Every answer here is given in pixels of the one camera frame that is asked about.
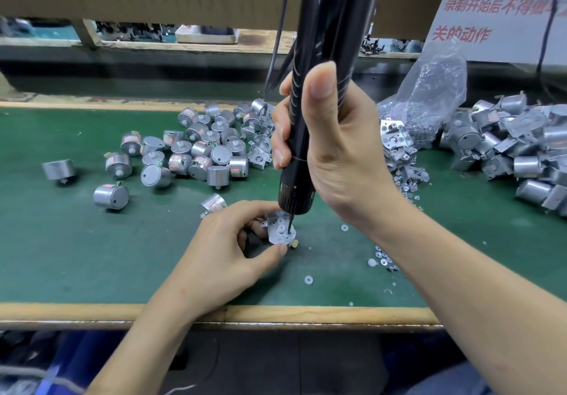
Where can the person's right hand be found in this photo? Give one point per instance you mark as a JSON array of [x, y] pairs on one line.
[[350, 155]]

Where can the person's left hand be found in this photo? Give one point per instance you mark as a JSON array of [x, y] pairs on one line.
[[213, 266]]

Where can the pile of metal brackets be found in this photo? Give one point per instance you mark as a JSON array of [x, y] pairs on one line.
[[397, 138]]

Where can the silver metal bracket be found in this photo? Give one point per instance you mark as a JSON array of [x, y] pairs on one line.
[[279, 229]]

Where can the pile of silver motors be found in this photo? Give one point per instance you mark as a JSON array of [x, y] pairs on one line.
[[177, 164]]

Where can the black electric screwdriver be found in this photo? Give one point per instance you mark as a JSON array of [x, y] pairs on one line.
[[332, 9]]

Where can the pile of assembled motors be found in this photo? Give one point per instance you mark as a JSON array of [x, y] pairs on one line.
[[518, 142]]

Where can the person's right forearm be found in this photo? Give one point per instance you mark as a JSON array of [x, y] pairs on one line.
[[483, 310]]

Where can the person's left forearm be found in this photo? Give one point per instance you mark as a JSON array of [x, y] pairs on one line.
[[151, 350]]

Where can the small clear plastic bag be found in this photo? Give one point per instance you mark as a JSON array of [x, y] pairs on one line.
[[434, 89]]

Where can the scatter of small silver screws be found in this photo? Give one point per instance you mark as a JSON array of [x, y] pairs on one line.
[[385, 259]]

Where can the blue plastic bin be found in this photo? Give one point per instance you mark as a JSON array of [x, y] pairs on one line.
[[80, 359]]

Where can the green bench mat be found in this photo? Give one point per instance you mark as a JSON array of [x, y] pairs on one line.
[[35, 271]]

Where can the white paper sign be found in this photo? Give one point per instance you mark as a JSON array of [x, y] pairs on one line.
[[509, 9]]

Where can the grey blue trousers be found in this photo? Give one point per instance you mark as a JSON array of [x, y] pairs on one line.
[[478, 380]]

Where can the slanted wooden post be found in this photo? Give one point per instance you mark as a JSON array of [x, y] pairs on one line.
[[11, 91]]

